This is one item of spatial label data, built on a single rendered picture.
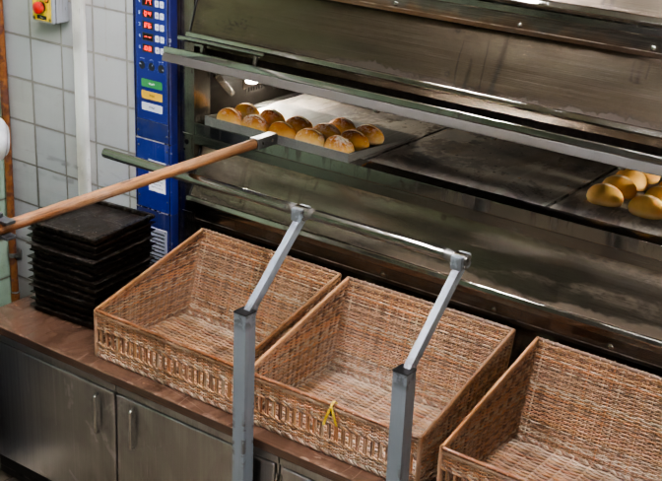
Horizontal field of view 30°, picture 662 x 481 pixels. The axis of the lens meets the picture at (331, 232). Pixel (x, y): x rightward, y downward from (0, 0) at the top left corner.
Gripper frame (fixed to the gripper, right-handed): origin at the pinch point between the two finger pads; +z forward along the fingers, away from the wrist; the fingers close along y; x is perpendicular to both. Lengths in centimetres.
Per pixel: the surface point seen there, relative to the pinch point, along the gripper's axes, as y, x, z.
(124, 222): 32, -80, -42
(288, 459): 64, -45, 52
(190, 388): 59, -50, 14
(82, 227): 32, -68, -48
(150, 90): -6, -97, -47
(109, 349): 58, -50, -18
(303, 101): 2, -144, -22
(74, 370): 66, -46, -29
